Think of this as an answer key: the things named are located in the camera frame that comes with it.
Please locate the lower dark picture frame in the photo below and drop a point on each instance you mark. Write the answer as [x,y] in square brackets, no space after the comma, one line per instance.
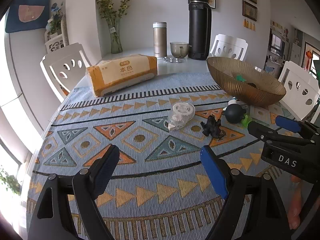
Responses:
[250,11]

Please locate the clear correction tape dispenser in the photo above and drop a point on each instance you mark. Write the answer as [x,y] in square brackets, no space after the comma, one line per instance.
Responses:
[180,114]

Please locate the white chair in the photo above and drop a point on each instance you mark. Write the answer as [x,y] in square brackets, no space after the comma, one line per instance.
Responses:
[302,90]
[230,47]
[64,68]

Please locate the teal green plastic toy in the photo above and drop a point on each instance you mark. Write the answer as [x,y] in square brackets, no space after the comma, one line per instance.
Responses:
[240,79]

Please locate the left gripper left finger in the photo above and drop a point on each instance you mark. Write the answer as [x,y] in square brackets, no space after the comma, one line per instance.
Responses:
[52,217]

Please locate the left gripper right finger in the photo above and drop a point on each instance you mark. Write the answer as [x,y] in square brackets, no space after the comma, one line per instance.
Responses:
[266,217]

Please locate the white carved shelf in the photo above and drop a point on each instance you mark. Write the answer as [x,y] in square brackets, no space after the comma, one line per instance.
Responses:
[57,40]

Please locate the yellow hanging ornaments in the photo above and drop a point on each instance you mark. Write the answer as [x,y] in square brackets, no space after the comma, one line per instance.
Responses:
[249,24]

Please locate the blue wall cushion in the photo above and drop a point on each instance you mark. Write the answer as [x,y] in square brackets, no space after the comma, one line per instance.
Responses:
[25,15]

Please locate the glass ashtray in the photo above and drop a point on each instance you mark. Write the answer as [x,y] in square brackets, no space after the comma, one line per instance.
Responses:
[173,60]

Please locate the patterned woven table mat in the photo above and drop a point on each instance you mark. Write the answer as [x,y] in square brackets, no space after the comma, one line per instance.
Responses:
[159,189]

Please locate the small glass cup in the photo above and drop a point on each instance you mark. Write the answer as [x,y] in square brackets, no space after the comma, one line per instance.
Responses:
[179,50]

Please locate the white chair far centre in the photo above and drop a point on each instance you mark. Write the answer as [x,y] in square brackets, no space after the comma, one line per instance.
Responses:
[230,47]

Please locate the amber ribbed glass bowl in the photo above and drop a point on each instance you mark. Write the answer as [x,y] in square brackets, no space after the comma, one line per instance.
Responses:
[260,89]

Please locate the light green plastic toy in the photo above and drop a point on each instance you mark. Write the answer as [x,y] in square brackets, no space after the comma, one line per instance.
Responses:
[247,119]

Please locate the white chair far left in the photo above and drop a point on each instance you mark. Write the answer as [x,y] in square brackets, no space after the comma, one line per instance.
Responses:
[64,68]

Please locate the silver thermos bottle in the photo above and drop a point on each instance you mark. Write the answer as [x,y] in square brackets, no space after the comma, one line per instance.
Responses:
[160,39]

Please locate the white chair right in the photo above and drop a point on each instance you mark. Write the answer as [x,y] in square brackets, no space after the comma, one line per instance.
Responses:
[302,90]

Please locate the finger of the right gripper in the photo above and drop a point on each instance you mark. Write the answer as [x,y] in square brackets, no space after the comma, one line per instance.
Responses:
[264,133]
[303,128]

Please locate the black thermos flask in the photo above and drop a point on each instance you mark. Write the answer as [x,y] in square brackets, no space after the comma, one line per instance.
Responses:
[200,25]

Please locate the black toy figure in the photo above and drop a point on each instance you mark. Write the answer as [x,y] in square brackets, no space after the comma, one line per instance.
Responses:
[213,127]

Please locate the orange tissue pack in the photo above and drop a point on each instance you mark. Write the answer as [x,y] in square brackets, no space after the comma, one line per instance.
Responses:
[112,75]

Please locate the glass vase with flowers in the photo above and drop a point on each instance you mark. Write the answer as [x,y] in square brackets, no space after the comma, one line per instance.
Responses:
[113,16]

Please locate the black rubber air blower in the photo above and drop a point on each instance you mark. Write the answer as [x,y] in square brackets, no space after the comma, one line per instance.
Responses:
[234,113]

